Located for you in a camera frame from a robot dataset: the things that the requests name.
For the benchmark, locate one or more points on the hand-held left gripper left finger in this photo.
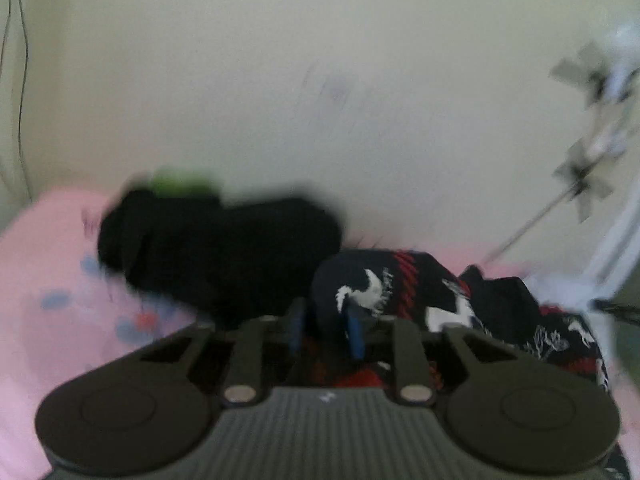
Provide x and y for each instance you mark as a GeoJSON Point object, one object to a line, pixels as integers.
{"type": "Point", "coordinates": [296, 331]}

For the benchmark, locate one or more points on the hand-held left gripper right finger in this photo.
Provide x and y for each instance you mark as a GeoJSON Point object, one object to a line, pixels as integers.
{"type": "Point", "coordinates": [356, 334]}

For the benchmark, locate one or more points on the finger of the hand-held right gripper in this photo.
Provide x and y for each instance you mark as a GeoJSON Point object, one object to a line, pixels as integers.
{"type": "Point", "coordinates": [617, 308]}

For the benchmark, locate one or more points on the black red white patterned sweater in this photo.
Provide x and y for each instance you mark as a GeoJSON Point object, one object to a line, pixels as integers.
{"type": "Point", "coordinates": [415, 285]}

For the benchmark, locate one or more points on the white crumpled cloth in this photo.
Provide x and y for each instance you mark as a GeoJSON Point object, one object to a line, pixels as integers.
{"type": "Point", "coordinates": [557, 290]}

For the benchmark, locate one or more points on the black garment with white stripes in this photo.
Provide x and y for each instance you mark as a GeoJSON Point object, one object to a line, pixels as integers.
{"type": "Point", "coordinates": [220, 250]}

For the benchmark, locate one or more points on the green knitted garment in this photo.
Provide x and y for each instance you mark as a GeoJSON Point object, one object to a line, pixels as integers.
{"type": "Point", "coordinates": [180, 181]}

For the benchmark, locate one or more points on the pink tree-print bedsheet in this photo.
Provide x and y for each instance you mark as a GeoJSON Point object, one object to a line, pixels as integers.
{"type": "Point", "coordinates": [55, 340]}

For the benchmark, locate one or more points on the white light bulb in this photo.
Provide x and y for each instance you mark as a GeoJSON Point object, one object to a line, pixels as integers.
{"type": "Point", "coordinates": [622, 52]}

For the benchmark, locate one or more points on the white window frame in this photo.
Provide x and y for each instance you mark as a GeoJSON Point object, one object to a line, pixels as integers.
{"type": "Point", "coordinates": [612, 247]}

